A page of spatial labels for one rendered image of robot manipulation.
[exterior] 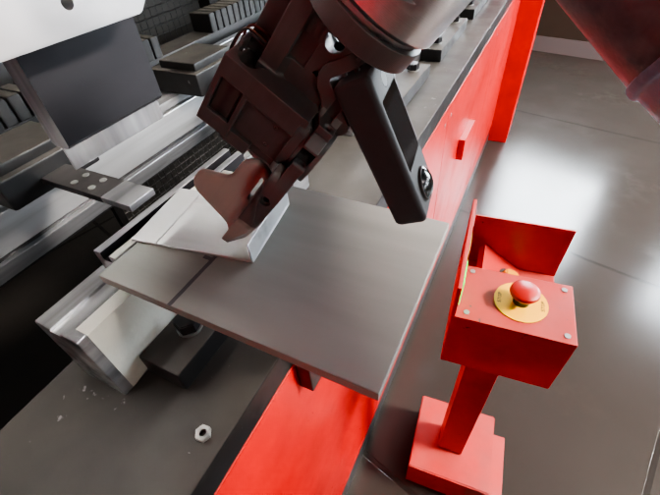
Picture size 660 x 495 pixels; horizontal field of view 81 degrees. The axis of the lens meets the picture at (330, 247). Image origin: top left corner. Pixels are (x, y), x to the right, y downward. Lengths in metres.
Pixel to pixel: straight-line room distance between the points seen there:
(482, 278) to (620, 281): 1.32
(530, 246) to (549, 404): 0.82
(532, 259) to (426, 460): 0.64
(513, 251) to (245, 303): 0.54
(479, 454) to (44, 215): 1.09
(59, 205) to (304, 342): 0.46
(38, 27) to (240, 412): 0.33
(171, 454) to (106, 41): 0.35
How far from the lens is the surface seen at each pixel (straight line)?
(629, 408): 1.58
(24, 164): 0.58
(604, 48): 0.22
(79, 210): 0.68
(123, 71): 0.39
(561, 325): 0.61
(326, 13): 0.22
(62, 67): 0.36
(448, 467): 1.18
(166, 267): 0.37
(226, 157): 0.51
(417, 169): 0.29
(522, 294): 0.59
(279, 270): 0.33
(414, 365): 1.43
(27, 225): 0.64
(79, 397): 0.49
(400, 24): 0.21
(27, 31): 0.31
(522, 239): 0.72
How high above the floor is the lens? 1.24
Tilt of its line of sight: 44 degrees down
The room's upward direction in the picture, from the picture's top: 6 degrees counter-clockwise
